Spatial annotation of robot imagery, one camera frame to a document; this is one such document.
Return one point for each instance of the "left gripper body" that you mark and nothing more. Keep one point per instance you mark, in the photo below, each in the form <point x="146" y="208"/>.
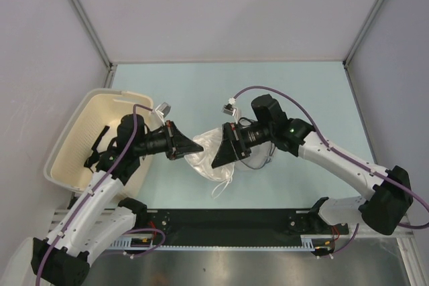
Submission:
<point x="158" y="142"/>

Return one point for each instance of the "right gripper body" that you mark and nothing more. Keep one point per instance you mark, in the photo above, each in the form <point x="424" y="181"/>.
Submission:
<point x="247" y="137"/>

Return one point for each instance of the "white mesh laundry bag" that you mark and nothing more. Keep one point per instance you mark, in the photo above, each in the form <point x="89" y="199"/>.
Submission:
<point x="261" y="155"/>

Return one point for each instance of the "white satin bra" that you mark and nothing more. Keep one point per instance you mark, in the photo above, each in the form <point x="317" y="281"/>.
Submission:
<point x="201" y="162"/>

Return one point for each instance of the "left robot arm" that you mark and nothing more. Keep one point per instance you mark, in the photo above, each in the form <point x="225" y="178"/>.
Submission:
<point x="68" y="252"/>

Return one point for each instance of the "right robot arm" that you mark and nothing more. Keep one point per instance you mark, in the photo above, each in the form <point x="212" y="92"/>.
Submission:
<point x="384" y="198"/>

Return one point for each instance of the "cream plastic laundry basket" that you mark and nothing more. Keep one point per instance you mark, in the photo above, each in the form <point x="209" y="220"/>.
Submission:
<point x="90" y="129"/>

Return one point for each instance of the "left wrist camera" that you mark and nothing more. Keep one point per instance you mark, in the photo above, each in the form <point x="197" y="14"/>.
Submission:
<point x="162" y="111"/>

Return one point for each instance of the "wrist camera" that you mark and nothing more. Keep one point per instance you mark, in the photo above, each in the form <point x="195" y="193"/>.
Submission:
<point x="162" y="111"/>
<point x="231" y="109"/>

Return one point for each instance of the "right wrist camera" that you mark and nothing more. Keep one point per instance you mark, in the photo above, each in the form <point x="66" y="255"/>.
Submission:
<point x="231" y="109"/>

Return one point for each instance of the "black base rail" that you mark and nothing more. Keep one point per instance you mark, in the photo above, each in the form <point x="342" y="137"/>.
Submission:
<point x="252" y="228"/>

